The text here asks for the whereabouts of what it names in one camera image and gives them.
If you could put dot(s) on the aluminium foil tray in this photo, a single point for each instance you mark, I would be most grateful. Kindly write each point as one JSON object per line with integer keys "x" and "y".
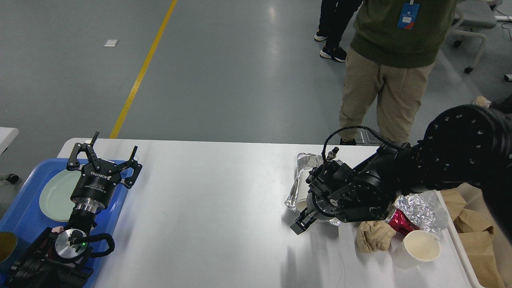
{"x": 312, "y": 161}

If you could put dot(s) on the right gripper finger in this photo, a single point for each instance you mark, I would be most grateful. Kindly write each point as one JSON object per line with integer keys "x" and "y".
{"x": 303, "y": 221}

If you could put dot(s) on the white paper cup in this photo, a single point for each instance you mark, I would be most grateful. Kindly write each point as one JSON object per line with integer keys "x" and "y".
{"x": 417, "y": 247}
{"x": 302, "y": 191}

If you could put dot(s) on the blue-grey mug yellow inside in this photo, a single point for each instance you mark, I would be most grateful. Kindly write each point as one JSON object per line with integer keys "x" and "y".
{"x": 12, "y": 248}

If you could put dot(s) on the right white office chair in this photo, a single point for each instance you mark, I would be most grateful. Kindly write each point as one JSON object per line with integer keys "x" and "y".
{"x": 471, "y": 16}

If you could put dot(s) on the brown paper bag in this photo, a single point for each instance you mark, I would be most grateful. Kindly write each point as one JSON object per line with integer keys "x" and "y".
{"x": 455, "y": 203}
{"x": 480, "y": 252}

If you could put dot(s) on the pink mug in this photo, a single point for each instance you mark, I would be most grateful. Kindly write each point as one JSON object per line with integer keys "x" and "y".
{"x": 58, "y": 229}

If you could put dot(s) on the person in black trousers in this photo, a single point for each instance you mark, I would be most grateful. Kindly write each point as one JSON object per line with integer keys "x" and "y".
{"x": 334, "y": 18}

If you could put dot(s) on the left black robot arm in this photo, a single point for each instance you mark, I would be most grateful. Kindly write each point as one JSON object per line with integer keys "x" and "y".
{"x": 59, "y": 259}

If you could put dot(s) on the aluminium foil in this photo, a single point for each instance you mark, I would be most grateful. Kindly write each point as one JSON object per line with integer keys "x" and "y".
{"x": 424, "y": 210}

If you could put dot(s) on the red foil wrapper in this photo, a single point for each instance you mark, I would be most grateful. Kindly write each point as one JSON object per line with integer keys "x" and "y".
{"x": 400, "y": 223}

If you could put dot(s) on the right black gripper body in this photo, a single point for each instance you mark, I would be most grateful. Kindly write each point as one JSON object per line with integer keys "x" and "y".
{"x": 318, "y": 208}

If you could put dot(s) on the brown bag in bin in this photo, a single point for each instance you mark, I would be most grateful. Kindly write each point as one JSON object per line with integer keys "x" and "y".
{"x": 469, "y": 221}

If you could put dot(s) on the brown paper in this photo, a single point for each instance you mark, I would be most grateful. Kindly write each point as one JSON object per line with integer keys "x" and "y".
{"x": 372, "y": 236}

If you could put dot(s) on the upright white paper cup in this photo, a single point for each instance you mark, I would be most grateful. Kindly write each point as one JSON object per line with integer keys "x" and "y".
{"x": 417, "y": 247}

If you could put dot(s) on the light green plate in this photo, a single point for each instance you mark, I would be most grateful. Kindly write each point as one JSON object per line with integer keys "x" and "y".
{"x": 55, "y": 198}

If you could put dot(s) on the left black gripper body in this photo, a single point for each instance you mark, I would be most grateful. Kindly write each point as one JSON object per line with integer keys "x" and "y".
{"x": 94, "y": 189}

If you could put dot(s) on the person in khaki trousers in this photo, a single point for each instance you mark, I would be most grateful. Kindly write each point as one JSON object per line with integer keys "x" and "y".
{"x": 389, "y": 60}

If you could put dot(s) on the beige plastic bin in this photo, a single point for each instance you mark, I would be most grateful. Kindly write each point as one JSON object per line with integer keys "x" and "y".
{"x": 501, "y": 245}

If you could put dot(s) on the seated person at right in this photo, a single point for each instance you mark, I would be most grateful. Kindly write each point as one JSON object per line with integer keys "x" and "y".
{"x": 503, "y": 104}

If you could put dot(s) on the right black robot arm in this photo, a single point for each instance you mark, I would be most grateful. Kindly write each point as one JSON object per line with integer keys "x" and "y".
{"x": 465, "y": 144}

